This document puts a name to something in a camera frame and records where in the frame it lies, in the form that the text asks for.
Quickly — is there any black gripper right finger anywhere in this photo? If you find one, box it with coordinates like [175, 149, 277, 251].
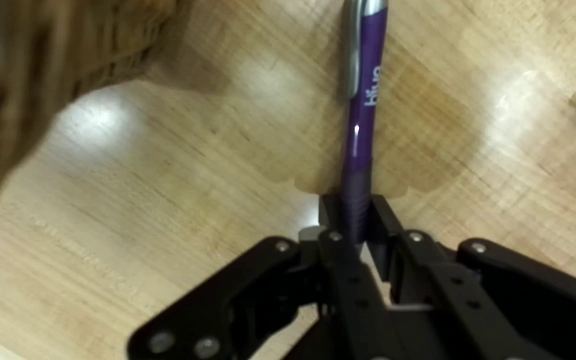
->
[366, 193, 405, 279]

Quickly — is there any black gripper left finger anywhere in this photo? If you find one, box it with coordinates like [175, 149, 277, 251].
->
[318, 193, 349, 242]

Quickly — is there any purple pen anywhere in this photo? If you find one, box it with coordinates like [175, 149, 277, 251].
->
[343, 0, 389, 242]

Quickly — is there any woven wicker basket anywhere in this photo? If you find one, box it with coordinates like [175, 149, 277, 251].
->
[0, 0, 180, 188]

